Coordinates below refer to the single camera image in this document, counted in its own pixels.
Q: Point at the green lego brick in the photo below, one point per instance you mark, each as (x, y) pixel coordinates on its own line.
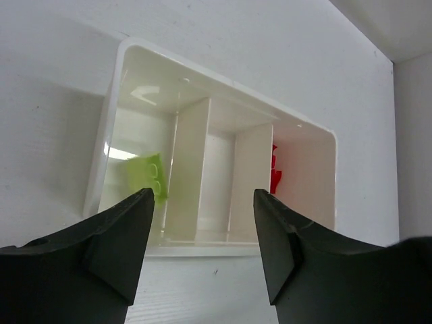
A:
(147, 172)

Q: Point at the white three-compartment container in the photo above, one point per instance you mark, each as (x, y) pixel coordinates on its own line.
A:
(215, 138)

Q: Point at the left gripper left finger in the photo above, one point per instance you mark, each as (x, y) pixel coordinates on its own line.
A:
(85, 273)

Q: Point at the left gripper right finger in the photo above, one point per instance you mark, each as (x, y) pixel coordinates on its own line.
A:
(316, 275)

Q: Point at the red round lego piece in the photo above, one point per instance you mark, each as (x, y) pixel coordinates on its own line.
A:
(276, 174)

